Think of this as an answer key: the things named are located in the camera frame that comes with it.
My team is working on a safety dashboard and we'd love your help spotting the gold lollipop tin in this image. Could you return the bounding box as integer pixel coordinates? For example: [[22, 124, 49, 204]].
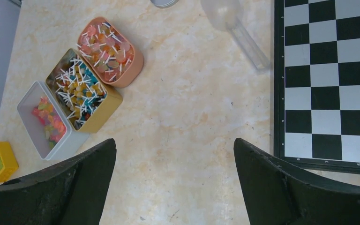
[[45, 48, 123, 134]]

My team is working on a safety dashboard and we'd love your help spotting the clear plastic scoop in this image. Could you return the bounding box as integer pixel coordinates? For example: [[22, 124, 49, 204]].
[[201, 0, 270, 71]]

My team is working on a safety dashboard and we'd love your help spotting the white star candy tin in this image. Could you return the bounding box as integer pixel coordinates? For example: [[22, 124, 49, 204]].
[[17, 81, 90, 160]]

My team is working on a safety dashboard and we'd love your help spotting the yellow plastic cube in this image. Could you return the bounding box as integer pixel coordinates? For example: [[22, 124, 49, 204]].
[[0, 141, 19, 183]]

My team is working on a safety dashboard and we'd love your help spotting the black white chessboard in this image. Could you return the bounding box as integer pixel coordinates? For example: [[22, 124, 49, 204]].
[[274, 0, 360, 174]]

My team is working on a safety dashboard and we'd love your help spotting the silver round lid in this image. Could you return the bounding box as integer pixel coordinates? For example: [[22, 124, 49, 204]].
[[150, 0, 178, 8]]

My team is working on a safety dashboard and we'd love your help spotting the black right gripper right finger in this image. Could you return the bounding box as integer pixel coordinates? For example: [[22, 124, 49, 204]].
[[233, 138, 360, 225]]

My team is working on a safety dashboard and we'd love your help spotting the pink candy tin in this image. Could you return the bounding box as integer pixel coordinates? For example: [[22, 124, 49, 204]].
[[76, 16, 144, 88]]

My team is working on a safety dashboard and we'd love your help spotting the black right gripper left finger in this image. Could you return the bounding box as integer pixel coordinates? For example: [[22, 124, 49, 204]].
[[0, 138, 117, 225]]

